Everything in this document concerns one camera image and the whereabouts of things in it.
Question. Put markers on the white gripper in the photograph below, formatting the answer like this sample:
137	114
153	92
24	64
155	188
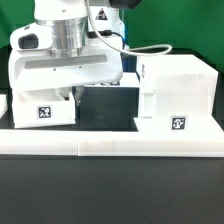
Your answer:
31	67

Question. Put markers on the white front drawer tray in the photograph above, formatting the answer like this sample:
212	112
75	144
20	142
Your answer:
42	108

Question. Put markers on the white drawer cabinet box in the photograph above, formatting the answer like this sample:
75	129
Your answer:
176	93

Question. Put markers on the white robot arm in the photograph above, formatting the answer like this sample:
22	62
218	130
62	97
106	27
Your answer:
60	50

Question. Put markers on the white marker sheet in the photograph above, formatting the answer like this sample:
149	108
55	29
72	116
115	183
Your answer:
128	80

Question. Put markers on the white block left edge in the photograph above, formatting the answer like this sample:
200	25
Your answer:
3	105

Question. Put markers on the white L-shaped fence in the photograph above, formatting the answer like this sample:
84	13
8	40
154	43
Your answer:
93	143

